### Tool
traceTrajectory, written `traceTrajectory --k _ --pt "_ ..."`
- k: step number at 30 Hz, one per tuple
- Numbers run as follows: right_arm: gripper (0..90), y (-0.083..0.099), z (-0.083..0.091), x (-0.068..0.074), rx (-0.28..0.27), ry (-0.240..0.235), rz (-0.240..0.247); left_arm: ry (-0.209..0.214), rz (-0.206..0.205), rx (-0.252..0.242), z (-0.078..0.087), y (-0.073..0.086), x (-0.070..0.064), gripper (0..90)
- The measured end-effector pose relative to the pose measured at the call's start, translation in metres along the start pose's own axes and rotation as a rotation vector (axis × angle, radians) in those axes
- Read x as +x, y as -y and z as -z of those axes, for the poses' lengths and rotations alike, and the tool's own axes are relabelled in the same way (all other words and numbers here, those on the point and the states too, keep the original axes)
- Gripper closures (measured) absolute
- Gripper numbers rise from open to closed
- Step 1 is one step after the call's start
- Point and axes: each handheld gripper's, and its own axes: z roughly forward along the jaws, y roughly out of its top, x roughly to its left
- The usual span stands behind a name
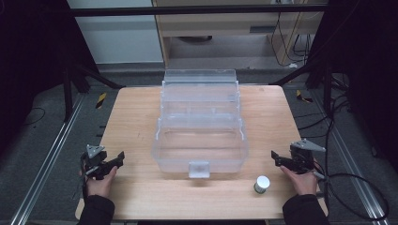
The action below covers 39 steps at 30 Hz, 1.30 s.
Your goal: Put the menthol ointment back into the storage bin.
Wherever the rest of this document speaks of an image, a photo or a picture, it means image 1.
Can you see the white cabinet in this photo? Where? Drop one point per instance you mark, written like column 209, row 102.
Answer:
column 119, row 40

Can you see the yellow black floor tape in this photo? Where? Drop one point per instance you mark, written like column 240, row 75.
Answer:
column 101, row 100
column 303, row 97

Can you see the black horizontal bar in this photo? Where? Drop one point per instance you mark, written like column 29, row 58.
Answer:
column 187, row 10

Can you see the light wooden desk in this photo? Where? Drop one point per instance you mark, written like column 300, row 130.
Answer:
column 225, row 26

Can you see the small jar with white lid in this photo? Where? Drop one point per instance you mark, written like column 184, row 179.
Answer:
column 262, row 183

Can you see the black metal stand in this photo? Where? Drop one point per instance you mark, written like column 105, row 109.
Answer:
column 327, row 90
column 68, row 93

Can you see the person's left hand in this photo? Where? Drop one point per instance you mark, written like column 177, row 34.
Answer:
column 99, row 186

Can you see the person's right hand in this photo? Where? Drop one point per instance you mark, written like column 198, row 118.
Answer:
column 302, row 182

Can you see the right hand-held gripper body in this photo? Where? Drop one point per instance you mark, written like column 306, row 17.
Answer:
column 303, row 157

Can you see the aluminium floor rail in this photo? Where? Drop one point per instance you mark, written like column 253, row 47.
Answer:
column 47, row 156
column 353, row 162

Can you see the black curtain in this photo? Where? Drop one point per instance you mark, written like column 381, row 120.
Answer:
column 372, row 68
column 28, row 56

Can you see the white plug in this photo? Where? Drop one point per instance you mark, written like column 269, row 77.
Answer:
column 293, row 65

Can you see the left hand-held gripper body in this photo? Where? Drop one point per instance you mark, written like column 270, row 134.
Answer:
column 94, row 161

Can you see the clear plastic tiered storage box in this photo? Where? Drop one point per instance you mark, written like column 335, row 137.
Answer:
column 200, row 146

